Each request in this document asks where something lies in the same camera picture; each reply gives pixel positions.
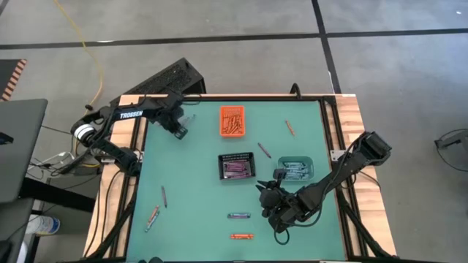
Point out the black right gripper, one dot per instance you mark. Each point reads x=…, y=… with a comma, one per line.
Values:
x=272, y=201

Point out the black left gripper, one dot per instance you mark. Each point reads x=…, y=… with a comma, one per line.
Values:
x=172, y=117

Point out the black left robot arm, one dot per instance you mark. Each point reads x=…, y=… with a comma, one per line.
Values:
x=131, y=115

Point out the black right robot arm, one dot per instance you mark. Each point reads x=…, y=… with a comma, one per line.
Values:
x=340, y=171

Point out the black keyboard-like crate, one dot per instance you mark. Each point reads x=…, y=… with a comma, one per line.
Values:
x=164, y=78

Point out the black mesh basket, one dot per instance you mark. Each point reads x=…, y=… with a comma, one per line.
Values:
x=237, y=155

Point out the teal plastic bin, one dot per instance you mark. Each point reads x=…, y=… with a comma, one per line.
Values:
x=311, y=173

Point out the orange plastic basket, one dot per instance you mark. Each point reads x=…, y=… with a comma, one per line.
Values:
x=232, y=109

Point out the green table mat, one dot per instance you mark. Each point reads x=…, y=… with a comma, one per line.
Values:
x=197, y=197

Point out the black power strip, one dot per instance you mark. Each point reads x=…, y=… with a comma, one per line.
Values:
x=75, y=165

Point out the black desk leg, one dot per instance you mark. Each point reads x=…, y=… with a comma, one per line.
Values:
x=55, y=195

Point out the grey side desk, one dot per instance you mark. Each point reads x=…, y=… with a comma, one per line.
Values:
x=22, y=146

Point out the clear plastic water bottle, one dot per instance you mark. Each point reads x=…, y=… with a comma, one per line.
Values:
x=44, y=224

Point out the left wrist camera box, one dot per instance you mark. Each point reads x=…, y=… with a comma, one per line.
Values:
x=181, y=132

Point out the black table frame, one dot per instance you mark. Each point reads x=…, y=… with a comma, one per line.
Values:
x=256, y=98

